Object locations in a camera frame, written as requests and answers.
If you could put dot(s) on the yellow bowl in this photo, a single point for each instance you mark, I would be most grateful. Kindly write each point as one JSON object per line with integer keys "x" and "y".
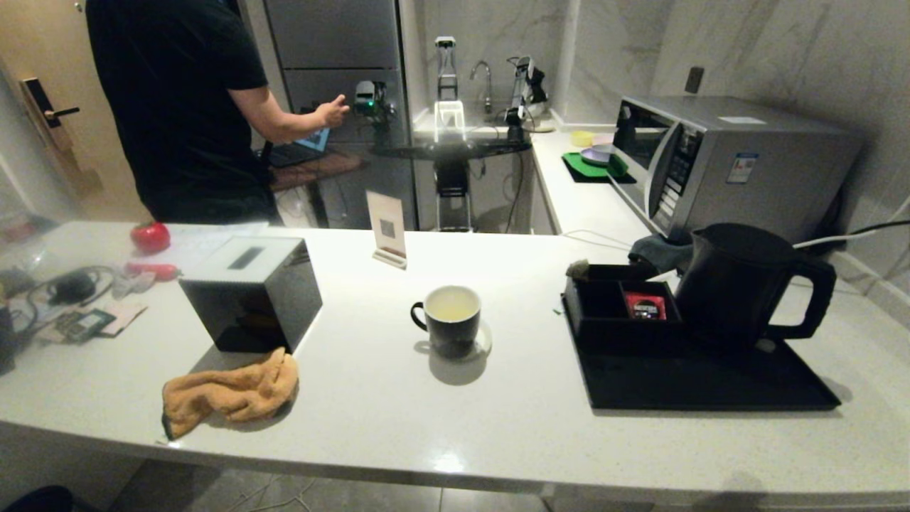
{"x": 582, "y": 138}

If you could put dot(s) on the black round pedestal table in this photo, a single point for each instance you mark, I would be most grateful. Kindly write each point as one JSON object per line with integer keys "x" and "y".
{"x": 455, "y": 148}

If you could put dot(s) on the dark wall outlet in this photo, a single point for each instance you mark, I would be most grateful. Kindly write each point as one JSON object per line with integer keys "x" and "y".
{"x": 694, "y": 80}

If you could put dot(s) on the orange terry cloth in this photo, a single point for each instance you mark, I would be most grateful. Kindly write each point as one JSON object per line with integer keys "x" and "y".
{"x": 227, "y": 395}

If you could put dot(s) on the black mug white inside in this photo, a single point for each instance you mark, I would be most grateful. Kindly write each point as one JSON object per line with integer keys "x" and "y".
{"x": 448, "y": 331}

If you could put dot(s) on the chrome faucet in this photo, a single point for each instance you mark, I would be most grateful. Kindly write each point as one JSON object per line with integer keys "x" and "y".
{"x": 488, "y": 92}

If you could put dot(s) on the dark green printed packet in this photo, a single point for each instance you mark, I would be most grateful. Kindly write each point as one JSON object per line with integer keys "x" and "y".
{"x": 84, "y": 325}

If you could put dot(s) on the grey device green light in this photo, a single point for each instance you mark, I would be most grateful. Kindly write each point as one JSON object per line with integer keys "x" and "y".
{"x": 366, "y": 96}

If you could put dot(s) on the small beige round dish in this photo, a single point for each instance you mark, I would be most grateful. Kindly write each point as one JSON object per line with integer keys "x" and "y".
{"x": 542, "y": 128}

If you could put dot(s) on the QR code table sign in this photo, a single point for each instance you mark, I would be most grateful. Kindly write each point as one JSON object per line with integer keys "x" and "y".
{"x": 386, "y": 224}

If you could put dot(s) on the crumpled white wrapper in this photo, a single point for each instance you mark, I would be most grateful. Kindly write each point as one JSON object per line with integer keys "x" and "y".
{"x": 135, "y": 284}

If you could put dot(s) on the black background robot arm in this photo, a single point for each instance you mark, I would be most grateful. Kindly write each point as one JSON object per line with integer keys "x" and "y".
{"x": 526, "y": 82}

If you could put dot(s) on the green mat black edge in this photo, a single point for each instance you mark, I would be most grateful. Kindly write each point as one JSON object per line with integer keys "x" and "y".
{"x": 579, "y": 169}

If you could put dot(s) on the grey refrigerator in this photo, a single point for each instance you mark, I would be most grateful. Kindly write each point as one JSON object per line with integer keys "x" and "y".
{"x": 341, "y": 43}

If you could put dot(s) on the silver microwave oven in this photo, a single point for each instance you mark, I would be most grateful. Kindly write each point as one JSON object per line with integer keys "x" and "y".
{"x": 753, "y": 178}

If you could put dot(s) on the black laptop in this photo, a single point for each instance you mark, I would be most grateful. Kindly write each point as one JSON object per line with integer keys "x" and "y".
{"x": 313, "y": 142}

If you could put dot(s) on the person in black shirt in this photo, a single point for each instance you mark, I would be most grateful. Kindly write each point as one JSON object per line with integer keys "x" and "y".
{"x": 178, "y": 107}

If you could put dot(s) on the black compartment box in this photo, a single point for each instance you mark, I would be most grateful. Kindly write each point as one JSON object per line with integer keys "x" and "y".
{"x": 593, "y": 323}

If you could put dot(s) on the red toy tomato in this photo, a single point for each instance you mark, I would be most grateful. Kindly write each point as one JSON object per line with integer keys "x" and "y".
{"x": 151, "y": 237}

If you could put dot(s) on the dark grey cloth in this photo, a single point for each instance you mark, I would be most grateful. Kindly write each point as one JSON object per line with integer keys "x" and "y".
{"x": 654, "y": 250}

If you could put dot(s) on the black round floor object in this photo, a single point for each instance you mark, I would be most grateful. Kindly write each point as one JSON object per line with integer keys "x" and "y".
{"x": 35, "y": 500}

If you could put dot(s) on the black electric kettle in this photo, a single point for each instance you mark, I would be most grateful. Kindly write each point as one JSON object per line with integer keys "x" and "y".
{"x": 732, "y": 291}

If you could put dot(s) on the black serving tray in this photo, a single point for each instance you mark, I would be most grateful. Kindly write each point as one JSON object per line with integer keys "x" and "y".
{"x": 675, "y": 384}

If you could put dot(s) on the brown wooden side table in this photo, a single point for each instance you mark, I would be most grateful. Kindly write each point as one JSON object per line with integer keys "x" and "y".
{"x": 320, "y": 169}

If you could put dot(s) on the red tea packet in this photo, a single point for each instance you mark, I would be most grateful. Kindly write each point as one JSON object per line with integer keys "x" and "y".
{"x": 635, "y": 302}

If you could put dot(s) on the pink paper packet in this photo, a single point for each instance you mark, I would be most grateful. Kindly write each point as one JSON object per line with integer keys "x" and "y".
{"x": 128, "y": 313}

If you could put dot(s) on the black tissue box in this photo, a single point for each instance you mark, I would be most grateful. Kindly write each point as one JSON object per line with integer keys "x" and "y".
{"x": 249, "y": 313}

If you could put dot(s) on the black computer mouse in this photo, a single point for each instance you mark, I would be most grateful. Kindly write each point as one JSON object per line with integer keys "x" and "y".
{"x": 71, "y": 288}

